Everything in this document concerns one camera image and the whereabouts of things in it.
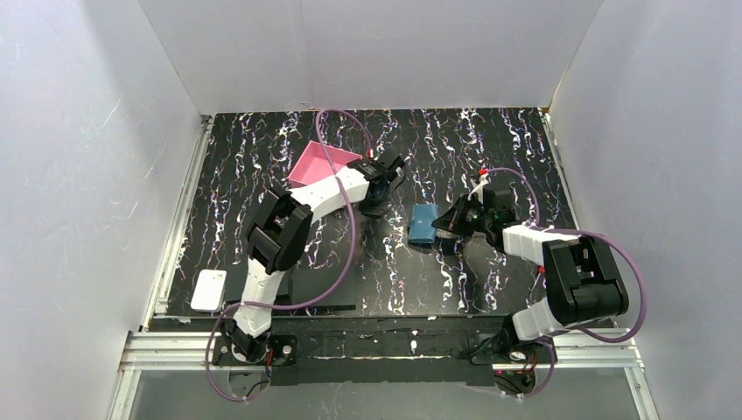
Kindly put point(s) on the aluminium front rail frame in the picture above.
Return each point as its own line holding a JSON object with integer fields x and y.
{"x": 393, "y": 374}

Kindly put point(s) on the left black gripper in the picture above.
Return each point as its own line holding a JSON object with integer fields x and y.
{"x": 379, "y": 189}

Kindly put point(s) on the white rectangular device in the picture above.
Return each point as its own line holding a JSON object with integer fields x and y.
{"x": 209, "y": 290}

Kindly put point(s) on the pink plastic tray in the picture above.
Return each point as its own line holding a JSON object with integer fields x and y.
{"x": 313, "y": 164}

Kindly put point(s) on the blue leather card holder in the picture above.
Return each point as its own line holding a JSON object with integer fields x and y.
{"x": 420, "y": 230}

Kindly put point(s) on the large black flat plate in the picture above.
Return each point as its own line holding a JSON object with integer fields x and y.
{"x": 305, "y": 284}

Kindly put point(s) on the small black flat plate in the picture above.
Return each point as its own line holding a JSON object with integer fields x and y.
{"x": 235, "y": 279}

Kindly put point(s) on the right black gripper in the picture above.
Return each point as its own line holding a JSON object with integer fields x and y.
{"x": 455, "y": 220}

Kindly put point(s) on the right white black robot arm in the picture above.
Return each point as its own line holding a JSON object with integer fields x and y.
{"x": 582, "y": 279}

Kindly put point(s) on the aluminium left side rail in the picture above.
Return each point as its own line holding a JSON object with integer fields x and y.
{"x": 158, "y": 300}

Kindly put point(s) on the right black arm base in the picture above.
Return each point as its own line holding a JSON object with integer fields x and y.
{"x": 484, "y": 349}

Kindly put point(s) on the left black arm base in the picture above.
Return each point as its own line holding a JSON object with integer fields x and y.
{"x": 272, "y": 351}

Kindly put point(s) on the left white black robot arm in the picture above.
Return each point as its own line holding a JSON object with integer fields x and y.
{"x": 277, "y": 234}

